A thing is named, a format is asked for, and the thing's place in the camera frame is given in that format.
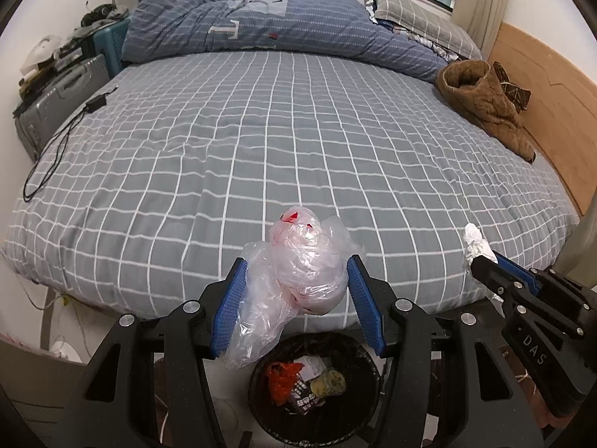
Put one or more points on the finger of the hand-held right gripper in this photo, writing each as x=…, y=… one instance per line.
x=494, y=282
x=515, y=270

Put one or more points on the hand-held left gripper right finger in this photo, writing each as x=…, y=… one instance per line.
x=366, y=310

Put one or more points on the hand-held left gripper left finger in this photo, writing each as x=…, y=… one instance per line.
x=228, y=310

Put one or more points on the white tissue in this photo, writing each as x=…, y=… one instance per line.
x=475, y=242

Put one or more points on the clear plastic bag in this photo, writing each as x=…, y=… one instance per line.
x=298, y=280

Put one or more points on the white printed cardboard box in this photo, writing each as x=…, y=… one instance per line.
x=313, y=364

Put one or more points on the yellow instant food cup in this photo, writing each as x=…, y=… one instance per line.
x=329, y=380

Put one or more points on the red plastic bag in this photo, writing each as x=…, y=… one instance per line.
x=280, y=378

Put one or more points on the black trash bin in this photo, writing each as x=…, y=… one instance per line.
x=354, y=410

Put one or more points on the dark printed paper bag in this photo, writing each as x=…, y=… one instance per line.
x=305, y=401

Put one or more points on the bed with grey checked sheet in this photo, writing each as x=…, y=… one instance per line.
x=280, y=149

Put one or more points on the brown fluffy coat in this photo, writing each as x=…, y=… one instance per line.
x=485, y=102

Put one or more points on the wooden headboard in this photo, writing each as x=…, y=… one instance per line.
x=550, y=102

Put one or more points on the brown patterned cushion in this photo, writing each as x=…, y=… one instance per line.
x=513, y=91

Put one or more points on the beige curtain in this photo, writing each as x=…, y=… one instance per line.
x=489, y=0

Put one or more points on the grey checked pillow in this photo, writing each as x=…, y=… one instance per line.
x=419, y=14

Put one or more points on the grey suitcase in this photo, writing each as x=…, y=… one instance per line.
x=60, y=93

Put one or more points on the blue striped quilt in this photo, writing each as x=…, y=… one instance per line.
x=303, y=28

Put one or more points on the teal plastic stool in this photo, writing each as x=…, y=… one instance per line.
x=112, y=42

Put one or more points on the white plastic object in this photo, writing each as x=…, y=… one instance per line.
x=44, y=49

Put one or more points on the black headset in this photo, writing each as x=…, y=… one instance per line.
x=100, y=11

